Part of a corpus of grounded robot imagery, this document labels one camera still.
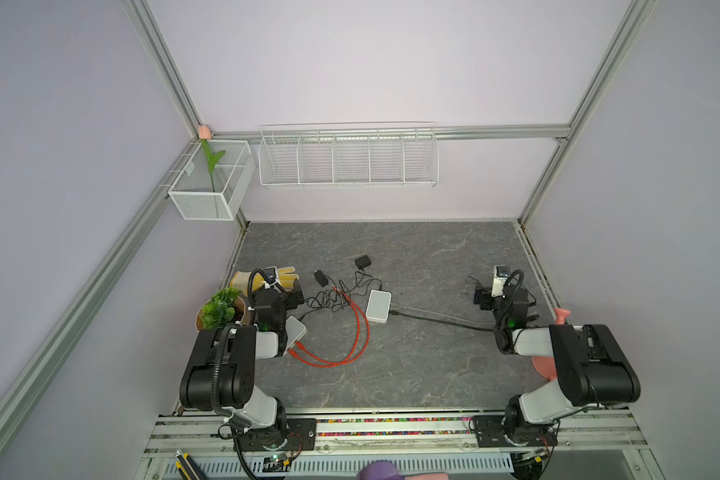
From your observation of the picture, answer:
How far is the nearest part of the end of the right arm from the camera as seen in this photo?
2.82ft

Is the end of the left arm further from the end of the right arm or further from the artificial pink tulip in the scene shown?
the end of the right arm

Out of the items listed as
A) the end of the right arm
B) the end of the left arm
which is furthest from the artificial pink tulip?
the end of the right arm
